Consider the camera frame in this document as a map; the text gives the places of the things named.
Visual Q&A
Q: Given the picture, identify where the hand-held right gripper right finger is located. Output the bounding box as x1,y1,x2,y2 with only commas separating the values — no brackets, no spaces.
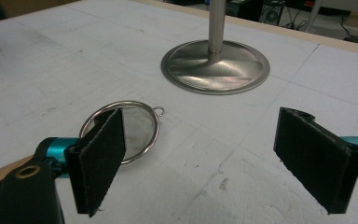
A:
272,106,358,216

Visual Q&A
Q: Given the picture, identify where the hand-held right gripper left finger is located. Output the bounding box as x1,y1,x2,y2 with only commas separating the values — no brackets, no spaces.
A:
45,107,127,218

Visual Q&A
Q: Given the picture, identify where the wooden-handled metal mesh strainer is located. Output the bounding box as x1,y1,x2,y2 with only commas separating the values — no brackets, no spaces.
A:
78,100,166,165

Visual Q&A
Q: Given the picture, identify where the metal utensil stand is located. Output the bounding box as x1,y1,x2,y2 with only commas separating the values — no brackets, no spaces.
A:
160,0,271,96

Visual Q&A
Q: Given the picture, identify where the white foam mat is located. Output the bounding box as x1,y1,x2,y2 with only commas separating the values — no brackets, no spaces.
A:
0,0,358,224

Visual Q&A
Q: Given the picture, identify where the black computer tower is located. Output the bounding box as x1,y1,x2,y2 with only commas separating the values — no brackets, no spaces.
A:
226,0,265,22
260,0,288,26

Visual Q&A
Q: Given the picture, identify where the white stand post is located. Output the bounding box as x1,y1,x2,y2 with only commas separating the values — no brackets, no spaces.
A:
304,0,324,33

